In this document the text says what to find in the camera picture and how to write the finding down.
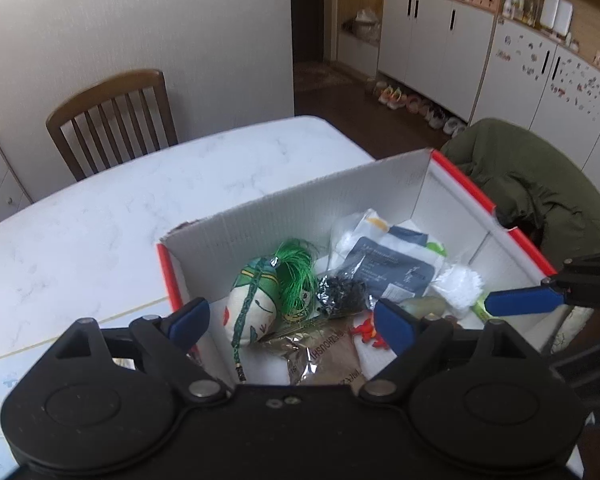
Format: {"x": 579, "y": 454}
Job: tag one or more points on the white fluffy pad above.
{"x": 459, "y": 286}

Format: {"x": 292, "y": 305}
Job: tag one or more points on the white pouch green tassel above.
{"x": 270, "y": 290}

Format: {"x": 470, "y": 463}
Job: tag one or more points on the olive green jacket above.
{"x": 535, "y": 188}

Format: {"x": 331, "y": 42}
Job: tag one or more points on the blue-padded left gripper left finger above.
{"x": 164, "y": 344}

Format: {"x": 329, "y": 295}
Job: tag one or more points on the dark blue white packet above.
{"x": 393, "y": 269}

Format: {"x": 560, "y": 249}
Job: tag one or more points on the red white cardboard box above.
{"x": 394, "y": 225}

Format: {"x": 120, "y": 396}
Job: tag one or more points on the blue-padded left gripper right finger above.
{"x": 416, "y": 344}

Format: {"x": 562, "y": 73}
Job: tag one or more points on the red orange figurine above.
{"x": 368, "y": 334}

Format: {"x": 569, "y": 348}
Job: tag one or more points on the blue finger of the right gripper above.
{"x": 523, "y": 301}

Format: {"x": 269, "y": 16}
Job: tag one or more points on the brown foil packet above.
{"x": 319, "y": 356}

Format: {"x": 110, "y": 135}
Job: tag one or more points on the white wall cabinet unit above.
{"x": 534, "y": 63}

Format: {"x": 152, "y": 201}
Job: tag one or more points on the clear bag black beads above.
{"x": 339, "y": 296}

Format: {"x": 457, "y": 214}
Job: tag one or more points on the brown wooden dining chair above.
{"x": 117, "y": 120}

